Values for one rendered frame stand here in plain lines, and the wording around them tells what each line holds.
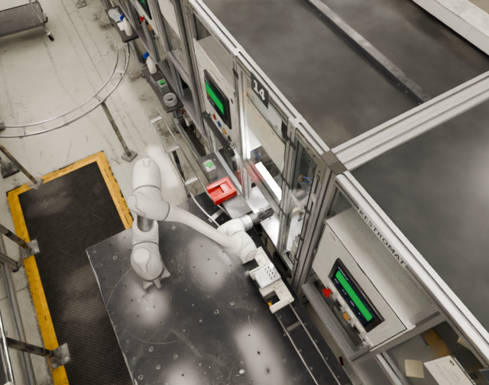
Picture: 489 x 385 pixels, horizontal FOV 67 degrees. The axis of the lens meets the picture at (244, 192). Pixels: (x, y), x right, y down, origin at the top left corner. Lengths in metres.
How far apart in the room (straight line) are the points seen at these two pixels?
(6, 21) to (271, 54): 4.62
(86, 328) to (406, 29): 2.89
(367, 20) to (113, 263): 2.02
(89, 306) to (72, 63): 3.02
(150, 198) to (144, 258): 0.56
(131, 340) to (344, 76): 1.85
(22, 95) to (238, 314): 3.71
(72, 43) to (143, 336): 4.02
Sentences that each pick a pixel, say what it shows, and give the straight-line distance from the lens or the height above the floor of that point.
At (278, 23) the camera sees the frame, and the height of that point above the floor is 2.01.
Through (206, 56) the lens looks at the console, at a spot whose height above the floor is 1.83.
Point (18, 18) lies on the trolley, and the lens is 5.74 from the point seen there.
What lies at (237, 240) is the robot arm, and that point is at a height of 1.15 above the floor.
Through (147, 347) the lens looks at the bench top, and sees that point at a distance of 2.40.
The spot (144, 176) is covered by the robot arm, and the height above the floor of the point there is 1.50.
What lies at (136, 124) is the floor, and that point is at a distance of 4.16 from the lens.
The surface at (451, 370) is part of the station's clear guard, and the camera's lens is 1.29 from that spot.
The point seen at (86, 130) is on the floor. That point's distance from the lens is 4.31.
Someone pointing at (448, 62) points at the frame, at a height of 2.01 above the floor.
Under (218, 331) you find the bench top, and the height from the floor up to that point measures 0.68.
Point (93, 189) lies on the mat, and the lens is 3.80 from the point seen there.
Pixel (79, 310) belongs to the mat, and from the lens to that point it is 3.35.
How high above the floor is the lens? 2.96
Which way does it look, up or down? 59 degrees down
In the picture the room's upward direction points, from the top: 4 degrees counter-clockwise
